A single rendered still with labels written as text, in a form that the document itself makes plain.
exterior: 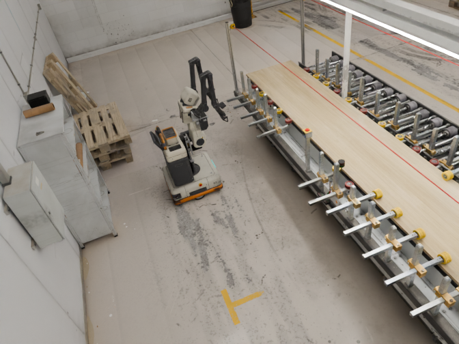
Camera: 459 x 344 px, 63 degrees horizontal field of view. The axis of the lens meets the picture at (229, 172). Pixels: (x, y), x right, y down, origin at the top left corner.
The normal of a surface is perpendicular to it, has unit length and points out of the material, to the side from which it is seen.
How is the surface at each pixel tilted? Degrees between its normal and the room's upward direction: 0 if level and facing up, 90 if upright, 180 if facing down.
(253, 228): 0
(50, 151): 90
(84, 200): 90
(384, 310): 0
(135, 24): 90
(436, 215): 0
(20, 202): 90
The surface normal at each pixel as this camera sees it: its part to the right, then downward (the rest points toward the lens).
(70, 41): 0.35, 0.57
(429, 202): -0.15, -0.75
